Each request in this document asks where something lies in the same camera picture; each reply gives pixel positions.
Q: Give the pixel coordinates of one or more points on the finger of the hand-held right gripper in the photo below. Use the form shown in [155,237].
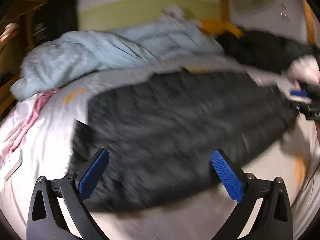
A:
[300,94]

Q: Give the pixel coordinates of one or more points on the white pink-printed pillow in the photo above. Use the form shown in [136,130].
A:
[303,70]

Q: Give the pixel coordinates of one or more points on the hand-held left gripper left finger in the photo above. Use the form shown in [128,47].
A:
[93,172]

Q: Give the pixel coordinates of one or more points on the light blue duvet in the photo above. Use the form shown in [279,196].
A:
[100,52]

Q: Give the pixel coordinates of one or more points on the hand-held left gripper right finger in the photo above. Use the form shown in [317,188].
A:
[228,177]

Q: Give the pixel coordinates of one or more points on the black puffer jacket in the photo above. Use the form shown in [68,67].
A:
[175,125]

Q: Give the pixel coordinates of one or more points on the crumpled white cloth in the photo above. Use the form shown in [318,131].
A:
[175,13]

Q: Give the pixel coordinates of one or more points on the yellow pillow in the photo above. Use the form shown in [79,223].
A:
[215,26]

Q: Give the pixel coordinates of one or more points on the black hooded coat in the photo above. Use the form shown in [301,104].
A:
[260,47]

